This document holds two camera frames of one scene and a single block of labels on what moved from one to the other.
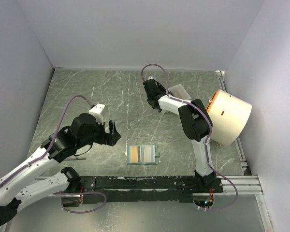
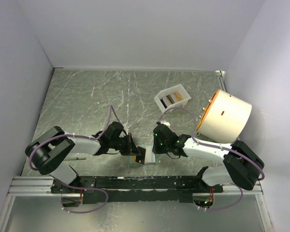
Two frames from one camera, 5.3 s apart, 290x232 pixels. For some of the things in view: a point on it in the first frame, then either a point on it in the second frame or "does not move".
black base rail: [114, 189] does not move
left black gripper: [109, 138] → [131, 146]
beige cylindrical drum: [229, 115] does not move
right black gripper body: [161, 88] → [164, 148]
